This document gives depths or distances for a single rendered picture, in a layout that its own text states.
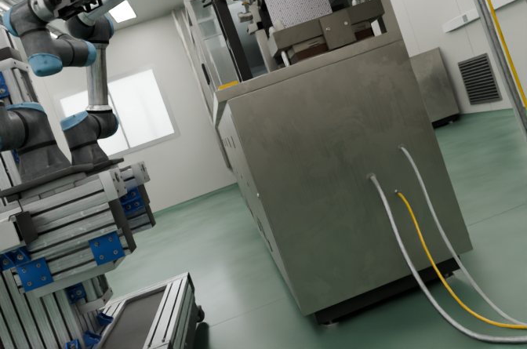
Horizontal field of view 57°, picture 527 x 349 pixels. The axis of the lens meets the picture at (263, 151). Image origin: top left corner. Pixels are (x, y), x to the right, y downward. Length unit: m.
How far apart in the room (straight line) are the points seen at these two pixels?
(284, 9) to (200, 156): 5.63
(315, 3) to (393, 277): 1.04
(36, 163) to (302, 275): 0.90
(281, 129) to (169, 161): 5.89
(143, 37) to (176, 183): 2.25
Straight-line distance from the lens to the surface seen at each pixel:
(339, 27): 1.71
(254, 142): 1.58
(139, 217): 2.03
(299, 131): 1.60
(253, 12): 1.98
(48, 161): 1.58
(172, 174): 7.43
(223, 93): 1.58
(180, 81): 7.47
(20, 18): 1.41
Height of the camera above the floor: 0.74
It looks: 3 degrees down
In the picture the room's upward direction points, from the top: 20 degrees counter-clockwise
